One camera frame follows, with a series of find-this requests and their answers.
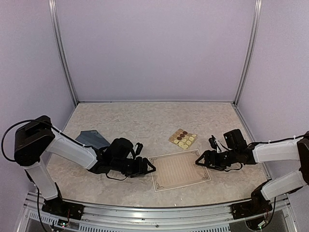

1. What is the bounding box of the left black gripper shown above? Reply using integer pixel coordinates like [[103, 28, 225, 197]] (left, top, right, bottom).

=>
[[112, 157, 156, 178]]

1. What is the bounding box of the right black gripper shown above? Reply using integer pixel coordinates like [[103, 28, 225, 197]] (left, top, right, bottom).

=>
[[196, 148, 238, 171]]

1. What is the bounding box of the beige lined letter paper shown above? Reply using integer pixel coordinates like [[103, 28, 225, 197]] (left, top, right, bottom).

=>
[[148, 149, 211, 192]]

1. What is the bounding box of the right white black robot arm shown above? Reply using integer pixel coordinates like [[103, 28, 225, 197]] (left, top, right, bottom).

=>
[[195, 129, 309, 215]]

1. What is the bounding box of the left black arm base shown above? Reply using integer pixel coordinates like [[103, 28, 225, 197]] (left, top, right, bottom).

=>
[[42, 198, 84, 220]]

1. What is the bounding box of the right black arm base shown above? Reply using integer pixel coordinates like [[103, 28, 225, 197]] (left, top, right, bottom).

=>
[[231, 192, 273, 219]]

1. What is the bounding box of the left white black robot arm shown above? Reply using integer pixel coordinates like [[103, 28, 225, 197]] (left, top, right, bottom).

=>
[[5, 116, 156, 215]]

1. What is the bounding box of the round sticker seal sheet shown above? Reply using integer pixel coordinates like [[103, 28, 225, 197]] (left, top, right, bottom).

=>
[[168, 129, 197, 149]]

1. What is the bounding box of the blue grey envelope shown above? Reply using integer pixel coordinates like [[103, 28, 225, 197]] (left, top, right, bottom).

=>
[[76, 130, 110, 149]]

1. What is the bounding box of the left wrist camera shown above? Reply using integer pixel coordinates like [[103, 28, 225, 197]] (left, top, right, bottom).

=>
[[134, 143, 143, 156]]

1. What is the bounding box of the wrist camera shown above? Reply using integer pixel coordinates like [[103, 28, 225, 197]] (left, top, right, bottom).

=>
[[134, 143, 143, 156], [209, 135, 222, 153]]

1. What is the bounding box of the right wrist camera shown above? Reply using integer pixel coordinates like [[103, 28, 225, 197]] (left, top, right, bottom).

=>
[[209, 135, 222, 153]]

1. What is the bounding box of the front aluminium frame rail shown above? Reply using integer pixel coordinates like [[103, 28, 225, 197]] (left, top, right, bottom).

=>
[[13, 192, 299, 232]]

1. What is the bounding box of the left aluminium corner post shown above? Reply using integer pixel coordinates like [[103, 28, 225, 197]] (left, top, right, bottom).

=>
[[48, 0, 79, 107]]

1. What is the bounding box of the aluminium corner post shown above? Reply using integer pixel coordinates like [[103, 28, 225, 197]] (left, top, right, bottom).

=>
[[48, 0, 79, 107], [233, 0, 263, 108]]

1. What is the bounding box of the right aluminium corner post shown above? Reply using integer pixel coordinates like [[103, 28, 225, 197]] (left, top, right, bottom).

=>
[[233, 0, 263, 108]]

